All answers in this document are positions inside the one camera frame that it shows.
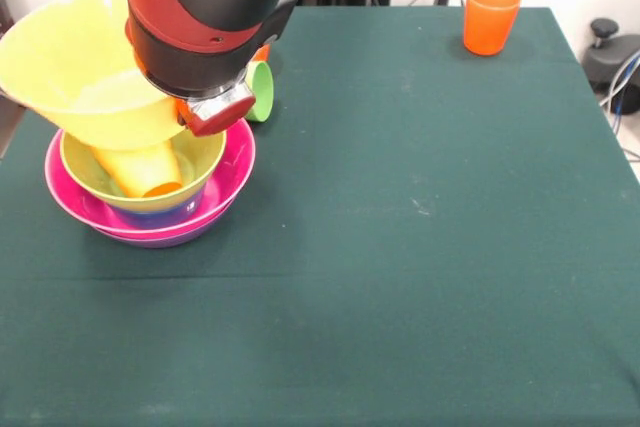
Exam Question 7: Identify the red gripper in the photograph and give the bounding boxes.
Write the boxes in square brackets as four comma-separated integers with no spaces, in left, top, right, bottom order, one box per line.
[174,95,257,138]

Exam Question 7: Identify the green bowl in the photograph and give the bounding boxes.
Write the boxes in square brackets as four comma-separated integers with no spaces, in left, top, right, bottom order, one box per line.
[58,129,228,212]

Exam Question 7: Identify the large pink bowl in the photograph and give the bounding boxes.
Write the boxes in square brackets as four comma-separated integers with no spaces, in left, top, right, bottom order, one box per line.
[44,116,258,241]

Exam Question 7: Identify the green cup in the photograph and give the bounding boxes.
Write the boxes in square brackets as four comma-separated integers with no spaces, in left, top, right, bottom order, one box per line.
[243,60,275,123]

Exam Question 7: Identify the yellow-orange cup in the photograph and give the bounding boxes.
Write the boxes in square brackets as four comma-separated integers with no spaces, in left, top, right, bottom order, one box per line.
[89,144,185,200]

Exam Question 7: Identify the blue bowl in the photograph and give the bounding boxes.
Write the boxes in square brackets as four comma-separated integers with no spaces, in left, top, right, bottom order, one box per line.
[107,186,206,229]

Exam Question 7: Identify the large yellow bowl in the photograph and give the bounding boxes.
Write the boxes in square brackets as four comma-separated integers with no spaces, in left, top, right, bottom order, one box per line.
[0,0,189,152]

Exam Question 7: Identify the purple bowl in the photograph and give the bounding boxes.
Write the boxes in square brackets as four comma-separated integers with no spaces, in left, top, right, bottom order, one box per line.
[92,219,236,249]

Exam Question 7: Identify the dark green tablecloth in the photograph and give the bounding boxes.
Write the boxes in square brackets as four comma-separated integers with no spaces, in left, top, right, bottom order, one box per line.
[0,2,640,427]

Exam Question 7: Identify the dark grey equipment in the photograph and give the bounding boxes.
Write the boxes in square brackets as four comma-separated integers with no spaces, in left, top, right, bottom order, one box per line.
[0,0,16,41]

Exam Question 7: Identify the orange cup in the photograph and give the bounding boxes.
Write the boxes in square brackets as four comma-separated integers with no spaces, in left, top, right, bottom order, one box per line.
[462,0,523,57]

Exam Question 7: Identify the blue-grey cable bundle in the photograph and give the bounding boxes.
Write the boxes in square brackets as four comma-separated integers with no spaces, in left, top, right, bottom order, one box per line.
[598,49,640,116]

